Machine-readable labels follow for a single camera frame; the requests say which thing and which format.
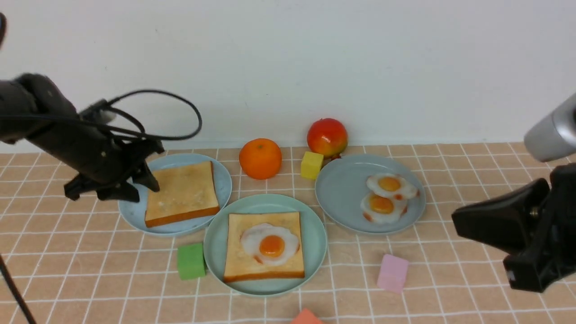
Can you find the fried egg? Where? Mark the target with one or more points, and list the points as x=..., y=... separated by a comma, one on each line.
x=392, y=186
x=270, y=245
x=382, y=210

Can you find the red yellow apple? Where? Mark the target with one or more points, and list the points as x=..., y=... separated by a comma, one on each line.
x=328, y=137

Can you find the silver wrist camera on right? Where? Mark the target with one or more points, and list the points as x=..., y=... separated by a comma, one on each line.
x=554, y=137

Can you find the orange-red foam cube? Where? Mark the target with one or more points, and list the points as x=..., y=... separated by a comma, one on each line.
x=306, y=317

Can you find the pink foam cube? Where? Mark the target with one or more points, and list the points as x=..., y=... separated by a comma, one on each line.
x=393, y=273

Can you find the green centre plate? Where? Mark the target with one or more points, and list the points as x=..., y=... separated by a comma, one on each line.
x=313, y=238

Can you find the green foam cube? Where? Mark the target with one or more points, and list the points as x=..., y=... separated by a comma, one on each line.
x=190, y=261

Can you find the toast slice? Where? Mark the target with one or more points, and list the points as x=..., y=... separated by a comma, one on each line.
x=242, y=267
x=186, y=192

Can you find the yellow foam cube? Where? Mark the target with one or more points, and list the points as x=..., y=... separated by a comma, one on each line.
x=311, y=165

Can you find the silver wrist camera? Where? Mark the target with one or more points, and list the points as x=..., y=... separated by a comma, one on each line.
x=554, y=137
x=98, y=112

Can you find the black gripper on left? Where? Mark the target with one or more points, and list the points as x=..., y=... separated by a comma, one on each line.
x=105, y=165

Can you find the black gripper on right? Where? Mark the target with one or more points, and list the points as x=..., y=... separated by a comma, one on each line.
x=534, y=224

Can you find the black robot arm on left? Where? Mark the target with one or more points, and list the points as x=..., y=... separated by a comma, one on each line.
x=34, y=109

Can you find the grey-blue right plate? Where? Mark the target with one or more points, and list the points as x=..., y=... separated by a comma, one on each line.
x=341, y=187

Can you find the silver wrist camera on left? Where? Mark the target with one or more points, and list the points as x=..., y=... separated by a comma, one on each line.
x=98, y=112

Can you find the light blue left plate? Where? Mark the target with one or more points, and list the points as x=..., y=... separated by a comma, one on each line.
x=133, y=213

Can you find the orange fruit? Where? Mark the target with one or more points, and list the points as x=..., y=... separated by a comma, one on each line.
x=260, y=158

